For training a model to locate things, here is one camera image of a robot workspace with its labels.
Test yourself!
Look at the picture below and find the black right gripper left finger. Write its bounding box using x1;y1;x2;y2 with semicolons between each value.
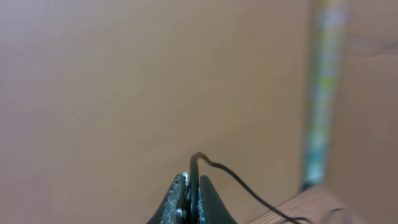
147;173;189;224

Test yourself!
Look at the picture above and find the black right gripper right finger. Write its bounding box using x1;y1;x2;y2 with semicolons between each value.
198;175;237;224

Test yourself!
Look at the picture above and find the colourful tape strip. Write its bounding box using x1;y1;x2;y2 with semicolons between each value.
301;0;349;190

